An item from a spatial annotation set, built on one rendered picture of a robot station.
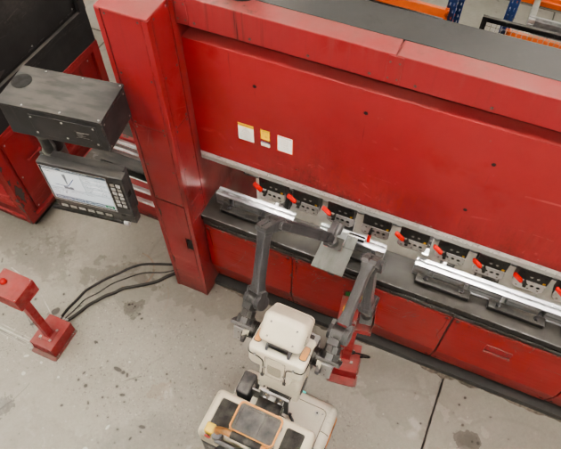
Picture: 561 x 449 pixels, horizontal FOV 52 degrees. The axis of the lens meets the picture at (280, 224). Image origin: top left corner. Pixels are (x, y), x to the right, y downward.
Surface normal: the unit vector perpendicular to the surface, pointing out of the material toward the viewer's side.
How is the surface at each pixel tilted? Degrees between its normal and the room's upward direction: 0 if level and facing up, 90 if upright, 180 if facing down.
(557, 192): 90
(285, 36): 90
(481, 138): 90
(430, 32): 0
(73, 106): 0
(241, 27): 90
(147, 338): 0
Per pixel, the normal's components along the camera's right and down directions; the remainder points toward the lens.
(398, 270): 0.00, -0.57
